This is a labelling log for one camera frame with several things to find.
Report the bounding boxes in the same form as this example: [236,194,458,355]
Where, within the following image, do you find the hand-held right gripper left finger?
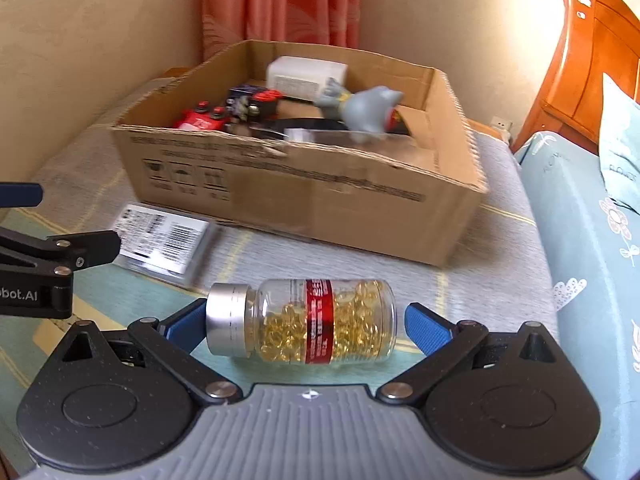
[47,298,246,407]

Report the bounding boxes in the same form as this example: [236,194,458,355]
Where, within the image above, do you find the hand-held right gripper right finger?
[375,302,572,406]

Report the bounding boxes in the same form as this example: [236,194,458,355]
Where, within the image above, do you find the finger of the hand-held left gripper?
[0,226,122,282]
[0,183,44,209]

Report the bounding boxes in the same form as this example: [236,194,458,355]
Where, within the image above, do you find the clear barcode card pack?
[111,203,217,289]

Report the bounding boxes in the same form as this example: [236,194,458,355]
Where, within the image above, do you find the clear bottle of yellow capsules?
[206,279,397,363]

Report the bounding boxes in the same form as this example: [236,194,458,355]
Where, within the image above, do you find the brown cardboard box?
[111,40,489,267]

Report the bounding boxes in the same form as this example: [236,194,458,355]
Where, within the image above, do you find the red toy car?
[174,101,232,134]

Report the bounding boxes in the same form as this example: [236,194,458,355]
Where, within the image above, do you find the light blue floral bedsheet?
[515,131,640,480]

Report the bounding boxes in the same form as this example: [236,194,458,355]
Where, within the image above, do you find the black and red toy truck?
[225,85,284,124]

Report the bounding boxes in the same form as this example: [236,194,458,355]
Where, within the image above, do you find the grey shark toy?
[314,78,405,137]

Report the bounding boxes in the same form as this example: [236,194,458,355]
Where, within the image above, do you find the black flat square case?
[248,116,351,137]

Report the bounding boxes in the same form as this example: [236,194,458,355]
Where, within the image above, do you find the light blue pillow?
[598,73,640,211]

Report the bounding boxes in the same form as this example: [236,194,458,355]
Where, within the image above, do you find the white wrapped box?
[266,56,349,102]

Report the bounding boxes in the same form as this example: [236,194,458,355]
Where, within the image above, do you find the wooden bed headboard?
[512,0,640,157]

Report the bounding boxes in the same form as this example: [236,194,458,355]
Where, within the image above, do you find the pink patterned curtain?
[201,0,364,61]

